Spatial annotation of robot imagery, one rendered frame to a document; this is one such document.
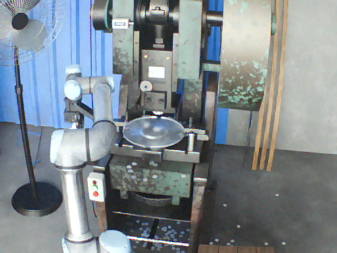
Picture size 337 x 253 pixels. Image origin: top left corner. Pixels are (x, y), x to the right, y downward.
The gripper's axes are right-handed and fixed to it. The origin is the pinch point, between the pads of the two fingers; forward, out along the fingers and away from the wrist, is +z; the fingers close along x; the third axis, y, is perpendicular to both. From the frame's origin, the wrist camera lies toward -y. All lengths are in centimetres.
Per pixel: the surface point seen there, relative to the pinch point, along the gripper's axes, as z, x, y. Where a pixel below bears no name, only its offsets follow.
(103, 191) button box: 21.8, 11.8, -12.7
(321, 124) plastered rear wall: 50, -138, -149
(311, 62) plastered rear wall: -2, -138, -132
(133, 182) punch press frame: 22.0, 1.0, -25.2
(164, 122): -0.6, -19.7, -36.5
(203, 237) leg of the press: 75, -21, -61
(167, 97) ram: -16.9, -14.4, -38.5
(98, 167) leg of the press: 14.0, 4.0, -8.8
